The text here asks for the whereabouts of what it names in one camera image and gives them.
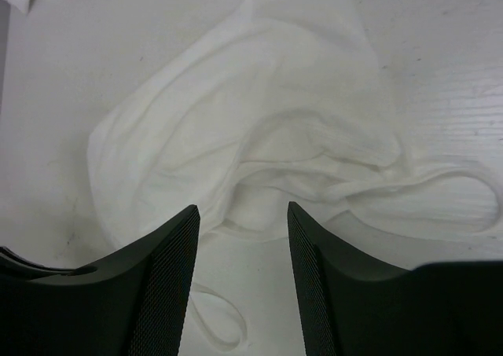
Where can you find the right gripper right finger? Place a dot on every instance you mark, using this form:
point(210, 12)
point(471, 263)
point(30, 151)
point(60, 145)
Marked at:
point(351, 303)

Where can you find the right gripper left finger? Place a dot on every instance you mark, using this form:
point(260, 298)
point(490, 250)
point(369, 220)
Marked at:
point(131, 302)

